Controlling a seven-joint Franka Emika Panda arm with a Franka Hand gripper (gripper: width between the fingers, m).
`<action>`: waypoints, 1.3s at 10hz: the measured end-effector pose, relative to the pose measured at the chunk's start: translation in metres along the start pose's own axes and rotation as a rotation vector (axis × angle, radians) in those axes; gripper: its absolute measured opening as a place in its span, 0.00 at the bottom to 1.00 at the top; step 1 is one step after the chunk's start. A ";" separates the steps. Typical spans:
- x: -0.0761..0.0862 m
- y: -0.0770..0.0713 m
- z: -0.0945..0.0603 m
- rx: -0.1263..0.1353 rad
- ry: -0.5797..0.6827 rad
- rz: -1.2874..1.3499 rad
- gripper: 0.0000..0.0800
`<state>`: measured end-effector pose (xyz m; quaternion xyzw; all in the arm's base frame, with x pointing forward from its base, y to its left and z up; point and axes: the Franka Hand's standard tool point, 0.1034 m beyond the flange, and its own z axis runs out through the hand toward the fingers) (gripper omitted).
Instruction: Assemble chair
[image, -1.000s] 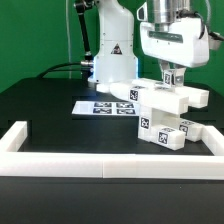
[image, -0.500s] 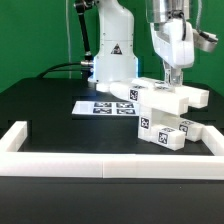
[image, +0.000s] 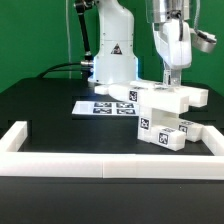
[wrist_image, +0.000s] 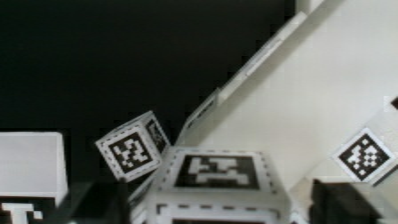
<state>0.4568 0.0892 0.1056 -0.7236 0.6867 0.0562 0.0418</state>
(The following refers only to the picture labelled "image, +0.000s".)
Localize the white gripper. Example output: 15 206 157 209
153 19 192 87

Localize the white chair back frame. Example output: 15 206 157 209
94 80 208 114

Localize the white chair seat part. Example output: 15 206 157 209
137 106 179 142

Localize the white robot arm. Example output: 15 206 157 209
74 0 217 87

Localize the white marker base sheet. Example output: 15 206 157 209
72 101 139 116

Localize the black cable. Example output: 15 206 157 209
35 61 96 80

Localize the white U-shaped boundary frame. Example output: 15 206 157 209
0 121 224 180

